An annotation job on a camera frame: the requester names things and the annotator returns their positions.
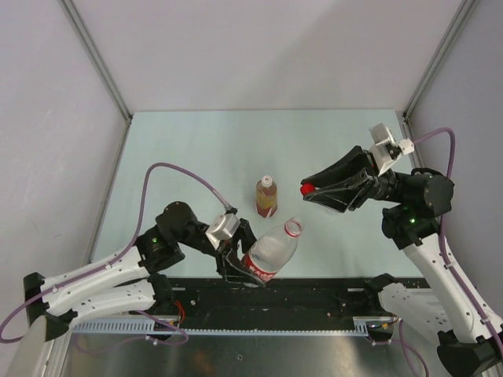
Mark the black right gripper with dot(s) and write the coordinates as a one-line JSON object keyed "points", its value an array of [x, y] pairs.
{"points": [[354, 193]]}

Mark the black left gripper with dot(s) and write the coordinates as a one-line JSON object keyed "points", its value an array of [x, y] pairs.
{"points": [[231, 272]]}

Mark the clear red-label water bottle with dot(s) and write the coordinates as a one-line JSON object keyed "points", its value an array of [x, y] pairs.
{"points": [[273, 250]]}

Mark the clear plastic bottle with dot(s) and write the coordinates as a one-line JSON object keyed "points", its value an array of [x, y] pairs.
{"points": [[329, 210]]}

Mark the red bottle cap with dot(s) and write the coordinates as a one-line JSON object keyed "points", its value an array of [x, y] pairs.
{"points": [[307, 188]]}

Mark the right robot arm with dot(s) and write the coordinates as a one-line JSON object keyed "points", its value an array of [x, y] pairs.
{"points": [[467, 334]]}

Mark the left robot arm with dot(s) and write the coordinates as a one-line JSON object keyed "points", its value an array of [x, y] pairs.
{"points": [[132, 280]]}

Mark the amber tea bottle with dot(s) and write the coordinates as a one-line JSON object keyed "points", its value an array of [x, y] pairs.
{"points": [[266, 199]]}

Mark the white tea bottle cap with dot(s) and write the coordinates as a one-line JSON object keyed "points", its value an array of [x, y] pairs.
{"points": [[267, 180]]}

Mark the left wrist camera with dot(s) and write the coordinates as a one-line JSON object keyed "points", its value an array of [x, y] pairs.
{"points": [[222, 228]]}

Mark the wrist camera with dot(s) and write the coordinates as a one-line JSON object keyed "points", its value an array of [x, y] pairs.
{"points": [[386, 151], [222, 228]]}

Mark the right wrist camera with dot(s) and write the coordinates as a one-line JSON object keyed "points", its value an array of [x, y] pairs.
{"points": [[386, 151]]}

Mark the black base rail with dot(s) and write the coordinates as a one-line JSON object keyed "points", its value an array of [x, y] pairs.
{"points": [[281, 304]]}

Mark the grey slotted cable duct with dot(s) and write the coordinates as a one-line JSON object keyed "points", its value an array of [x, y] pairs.
{"points": [[141, 325]]}

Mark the right aluminium corner post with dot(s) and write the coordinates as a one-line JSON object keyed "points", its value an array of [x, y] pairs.
{"points": [[442, 51]]}

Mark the aluminium corner post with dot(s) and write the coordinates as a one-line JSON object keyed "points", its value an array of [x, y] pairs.
{"points": [[83, 34], [442, 51]]}

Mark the left aluminium corner post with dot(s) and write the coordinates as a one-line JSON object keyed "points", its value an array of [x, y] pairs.
{"points": [[83, 34]]}

